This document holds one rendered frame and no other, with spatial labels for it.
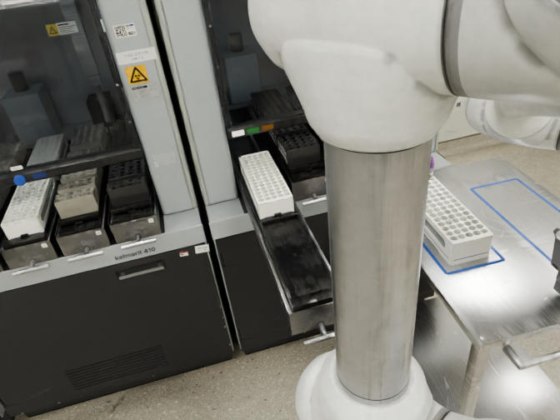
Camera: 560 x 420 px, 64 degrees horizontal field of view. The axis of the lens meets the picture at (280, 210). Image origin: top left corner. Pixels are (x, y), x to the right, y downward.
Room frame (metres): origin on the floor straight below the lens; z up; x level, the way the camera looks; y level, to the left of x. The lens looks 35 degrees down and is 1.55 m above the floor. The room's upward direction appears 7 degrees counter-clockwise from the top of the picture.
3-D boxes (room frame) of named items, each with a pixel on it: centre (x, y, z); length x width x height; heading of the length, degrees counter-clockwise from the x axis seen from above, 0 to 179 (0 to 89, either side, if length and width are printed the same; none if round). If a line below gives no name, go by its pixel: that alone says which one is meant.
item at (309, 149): (1.29, -0.10, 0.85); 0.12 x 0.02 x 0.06; 101
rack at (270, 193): (1.17, 0.04, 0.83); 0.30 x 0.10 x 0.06; 11
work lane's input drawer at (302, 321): (0.99, 0.00, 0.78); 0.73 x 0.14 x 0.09; 11
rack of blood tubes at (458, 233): (0.89, -0.39, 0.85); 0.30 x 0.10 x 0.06; 9
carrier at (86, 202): (1.16, 0.60, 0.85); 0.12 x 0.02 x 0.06; 101
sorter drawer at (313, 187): (1.52, -0.05, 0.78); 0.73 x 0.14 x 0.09; 11
